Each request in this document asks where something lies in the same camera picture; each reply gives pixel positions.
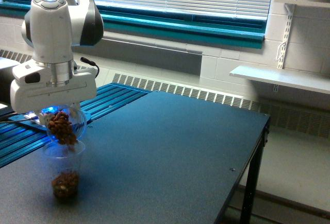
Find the white desk edge left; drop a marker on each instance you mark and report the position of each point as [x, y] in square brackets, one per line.
[6, 63]

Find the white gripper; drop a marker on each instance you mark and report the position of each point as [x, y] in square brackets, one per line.
[35, 87]

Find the white lower wall shelf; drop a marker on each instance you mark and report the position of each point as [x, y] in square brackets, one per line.
[287, 78]

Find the clear plastic cup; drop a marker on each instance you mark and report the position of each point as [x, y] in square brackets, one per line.
[63, 164]
[47, 113]

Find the brown almonds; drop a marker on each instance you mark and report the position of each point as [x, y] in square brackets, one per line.
[61, 128]

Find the white upper wall shelf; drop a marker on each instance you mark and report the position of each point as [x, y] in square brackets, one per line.
[304, 3]

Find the white shelf bracket rail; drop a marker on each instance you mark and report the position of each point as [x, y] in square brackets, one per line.
[281, 49]

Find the black table leg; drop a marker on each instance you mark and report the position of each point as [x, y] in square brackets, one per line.
[252, 177]

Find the white wall shelf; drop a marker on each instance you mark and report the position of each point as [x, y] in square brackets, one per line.
[304, 3]
[287, 78]

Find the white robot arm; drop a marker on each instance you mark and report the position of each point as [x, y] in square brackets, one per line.
[53, 28]

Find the clear plastic cup on table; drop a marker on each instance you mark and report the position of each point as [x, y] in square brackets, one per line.
[63, 164]

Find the blue ribbed aluminium rail panel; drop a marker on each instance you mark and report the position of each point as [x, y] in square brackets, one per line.
[20, 139]

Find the baseboard radiator vent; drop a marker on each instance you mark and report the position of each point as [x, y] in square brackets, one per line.
[282, 115]

